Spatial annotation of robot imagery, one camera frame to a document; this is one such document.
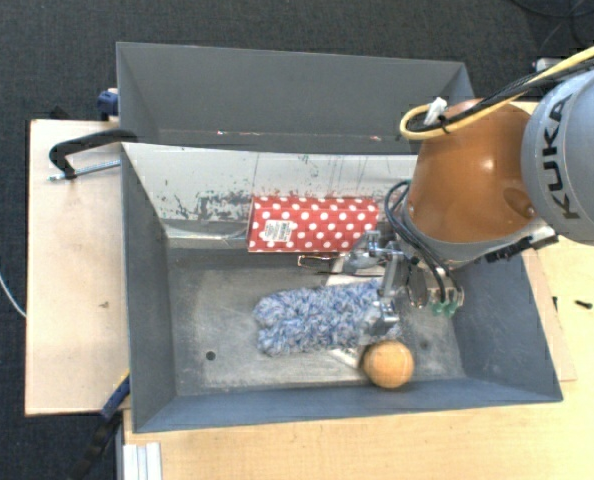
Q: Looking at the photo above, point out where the black cylinder on white bracket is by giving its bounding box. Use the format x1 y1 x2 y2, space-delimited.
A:
483 225 559 264

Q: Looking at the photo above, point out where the blue and white knitted cloth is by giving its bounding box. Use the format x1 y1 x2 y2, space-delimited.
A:
251 277 404 359

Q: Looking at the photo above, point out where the pale wood board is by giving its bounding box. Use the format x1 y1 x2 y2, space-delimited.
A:
24 119 131 417

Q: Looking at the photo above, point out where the grey metal bin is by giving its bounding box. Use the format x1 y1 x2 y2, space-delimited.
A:
115 41 564 434

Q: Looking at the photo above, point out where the red white-dotted box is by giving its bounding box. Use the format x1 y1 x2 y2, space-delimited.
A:
245 195 381 255

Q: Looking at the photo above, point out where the orange ball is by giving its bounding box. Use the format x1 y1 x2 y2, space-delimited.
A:
360 339 416 390

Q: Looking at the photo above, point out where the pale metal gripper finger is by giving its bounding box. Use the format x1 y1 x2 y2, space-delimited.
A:
341 231 394 273
360 297 402 345

